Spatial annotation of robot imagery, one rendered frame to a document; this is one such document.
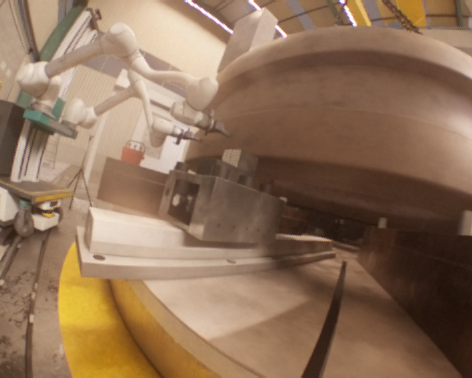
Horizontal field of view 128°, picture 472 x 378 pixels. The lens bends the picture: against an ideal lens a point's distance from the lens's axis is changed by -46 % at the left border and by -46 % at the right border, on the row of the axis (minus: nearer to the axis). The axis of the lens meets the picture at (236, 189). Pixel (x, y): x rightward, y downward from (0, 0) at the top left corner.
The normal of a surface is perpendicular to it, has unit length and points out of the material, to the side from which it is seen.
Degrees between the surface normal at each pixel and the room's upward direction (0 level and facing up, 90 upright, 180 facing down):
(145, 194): 90
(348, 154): 90
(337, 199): 90
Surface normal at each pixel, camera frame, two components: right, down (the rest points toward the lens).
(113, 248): 0.69, 0.14
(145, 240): 0.74, -0.17
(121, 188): 0.38, 0.05
